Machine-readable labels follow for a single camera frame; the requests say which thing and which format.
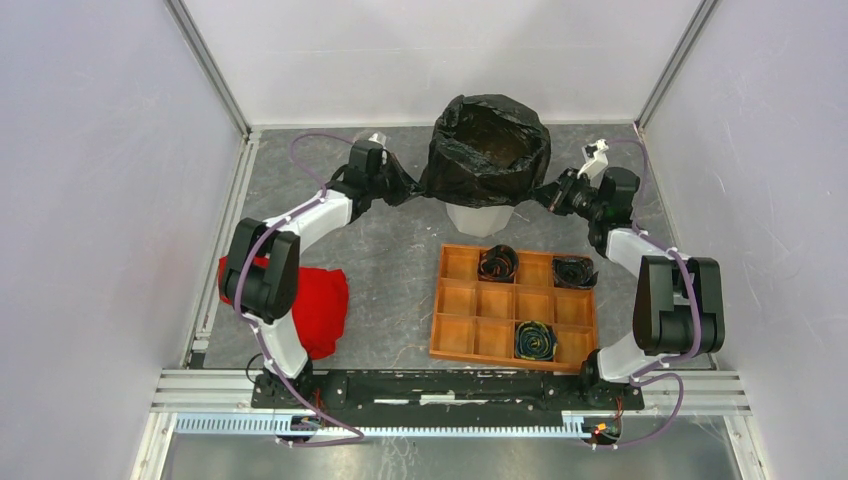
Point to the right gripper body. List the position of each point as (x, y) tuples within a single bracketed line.
[(573, 195)]

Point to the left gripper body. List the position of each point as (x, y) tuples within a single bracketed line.
[(390, 183)]

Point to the white trash bin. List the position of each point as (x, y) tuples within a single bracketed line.
[(479, 222)]

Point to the black trash bag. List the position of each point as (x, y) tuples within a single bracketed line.
[(485, 150)]

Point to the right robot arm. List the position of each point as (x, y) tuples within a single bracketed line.
[(678, 311)]

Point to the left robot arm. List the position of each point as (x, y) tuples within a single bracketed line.
[(260, 273)]

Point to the rolled sock dark green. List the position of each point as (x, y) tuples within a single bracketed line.
[(574, 272)]

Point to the rolled sock orange stripes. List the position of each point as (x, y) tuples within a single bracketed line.
[(498, 264)]

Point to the red cloth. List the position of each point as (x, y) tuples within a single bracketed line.
[(318, 315)]

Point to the rolled sock yellow blue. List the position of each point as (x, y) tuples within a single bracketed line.
[(535, 341)]

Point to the wooden compartment tray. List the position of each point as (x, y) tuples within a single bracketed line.
[(478, 321)]

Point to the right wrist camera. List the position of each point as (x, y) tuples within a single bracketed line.
[(595, 159)]

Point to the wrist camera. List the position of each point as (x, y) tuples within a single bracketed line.
[(595, 159), (377, 140)]

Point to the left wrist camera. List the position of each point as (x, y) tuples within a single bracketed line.
[(377, 140)]

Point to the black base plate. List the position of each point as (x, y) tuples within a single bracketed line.
[(445, 398)]

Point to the white slotted cable duct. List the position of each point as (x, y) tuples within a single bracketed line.
[(293, 426)]

